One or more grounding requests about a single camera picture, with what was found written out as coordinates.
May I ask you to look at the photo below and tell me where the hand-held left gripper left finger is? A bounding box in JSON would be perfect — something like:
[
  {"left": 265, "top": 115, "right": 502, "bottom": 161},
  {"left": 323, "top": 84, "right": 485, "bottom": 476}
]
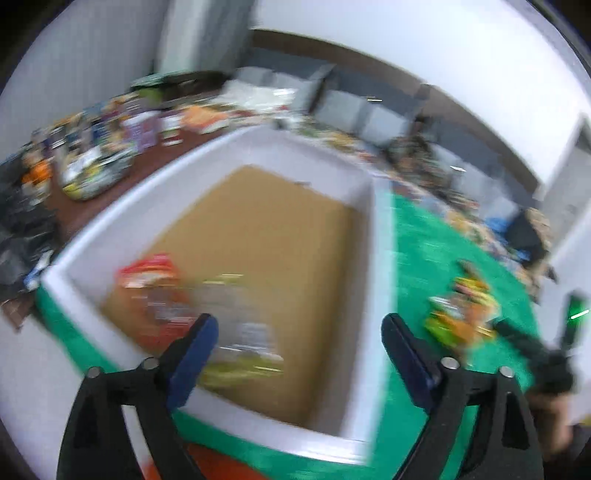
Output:
[{"left": 58, "top": 314, "right": 219, "bottom": 480}]

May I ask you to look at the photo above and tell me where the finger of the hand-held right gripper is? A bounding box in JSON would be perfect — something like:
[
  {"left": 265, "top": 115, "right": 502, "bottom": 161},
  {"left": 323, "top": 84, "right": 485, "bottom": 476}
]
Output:
[{"left": 490, "top": 319, "right": 552, "bottom": 365}]

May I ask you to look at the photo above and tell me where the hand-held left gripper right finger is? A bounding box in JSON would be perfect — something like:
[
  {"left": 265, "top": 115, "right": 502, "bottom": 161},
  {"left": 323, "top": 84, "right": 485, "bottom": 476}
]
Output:
[{"left": 381, "top": 312, "right": 546, "bottom": 480}]

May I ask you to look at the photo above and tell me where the clear yellow-green snack packet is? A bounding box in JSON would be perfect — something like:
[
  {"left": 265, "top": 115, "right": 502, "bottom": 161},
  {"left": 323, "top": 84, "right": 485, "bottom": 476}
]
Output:
[{"left": 185, "top": 273, "right": 286, "bottom": 391}]

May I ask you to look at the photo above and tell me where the slim yellow snack packet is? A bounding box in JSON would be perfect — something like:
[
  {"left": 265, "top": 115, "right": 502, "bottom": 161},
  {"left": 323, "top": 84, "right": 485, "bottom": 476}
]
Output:
[{"left": 455, "top": 261, "right": 492, "bottom": 305}]

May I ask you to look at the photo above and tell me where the red orange snack packet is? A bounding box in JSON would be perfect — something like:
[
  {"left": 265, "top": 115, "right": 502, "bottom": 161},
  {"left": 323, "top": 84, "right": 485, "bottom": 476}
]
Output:
[{"left": 116, "top": 253, "right": 199, "bottom": 354}]

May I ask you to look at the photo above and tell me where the person's right hand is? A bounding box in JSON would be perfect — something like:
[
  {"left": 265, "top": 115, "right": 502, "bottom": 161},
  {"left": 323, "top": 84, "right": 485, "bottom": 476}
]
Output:
[{"left": 526, "top": 391, "right": 578, "bottom": 462}]

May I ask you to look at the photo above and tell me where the blue cloth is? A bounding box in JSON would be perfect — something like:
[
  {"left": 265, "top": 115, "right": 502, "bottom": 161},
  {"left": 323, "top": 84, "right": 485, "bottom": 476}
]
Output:
[{"left": 487, "top": 217, "right": 532, "bottom": 264}]

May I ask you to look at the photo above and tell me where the green patterned blanket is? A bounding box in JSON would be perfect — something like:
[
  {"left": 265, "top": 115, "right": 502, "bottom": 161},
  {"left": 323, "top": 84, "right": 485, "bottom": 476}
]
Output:
[{"left": 34, "top": 187, "right": 542, "bottom": 480}]

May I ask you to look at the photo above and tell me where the orange cloth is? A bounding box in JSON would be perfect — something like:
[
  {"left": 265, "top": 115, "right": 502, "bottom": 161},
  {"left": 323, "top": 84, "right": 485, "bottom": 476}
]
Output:
[{"left": 143, "top": 442, "right": 278, "bottom": 480}]

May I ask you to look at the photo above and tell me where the dark floral cloth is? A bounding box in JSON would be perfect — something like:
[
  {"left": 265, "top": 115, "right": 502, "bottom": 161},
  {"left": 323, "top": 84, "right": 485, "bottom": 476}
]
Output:
[{"left": 383, "top": 115, "right": 455, "bottom": 190}]

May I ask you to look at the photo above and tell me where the silver green snack bag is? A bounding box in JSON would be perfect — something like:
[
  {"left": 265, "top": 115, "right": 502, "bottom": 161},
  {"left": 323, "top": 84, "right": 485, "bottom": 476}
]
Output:
[{"left": 60, "top": 148, "right": 137, "bottom": 201}]

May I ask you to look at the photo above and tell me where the black plastic bag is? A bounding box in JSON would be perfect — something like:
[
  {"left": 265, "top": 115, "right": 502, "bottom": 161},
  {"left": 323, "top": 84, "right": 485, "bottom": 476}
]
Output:
[{"left": 0, "top": 159, "right": 61, "bottom": 296}]

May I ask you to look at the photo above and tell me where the pile of assorted snack packets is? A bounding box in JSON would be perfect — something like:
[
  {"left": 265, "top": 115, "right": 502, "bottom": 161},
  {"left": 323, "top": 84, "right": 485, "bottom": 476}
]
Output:
[{"left": 21, "top": 90, "right": 241, "bottom": 185}]

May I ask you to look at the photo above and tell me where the grey padded headboard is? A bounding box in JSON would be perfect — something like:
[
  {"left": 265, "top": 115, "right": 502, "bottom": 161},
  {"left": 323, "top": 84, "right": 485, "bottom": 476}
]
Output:
[{"left": 235, "top": 60, "right": 467, "bottom": 155}]

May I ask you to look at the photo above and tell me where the white plastic bag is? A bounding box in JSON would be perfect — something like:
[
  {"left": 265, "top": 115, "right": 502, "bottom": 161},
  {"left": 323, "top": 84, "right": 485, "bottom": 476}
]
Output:
[{"left": 222, "top": 78, "right": 301, "bottom": 116}]

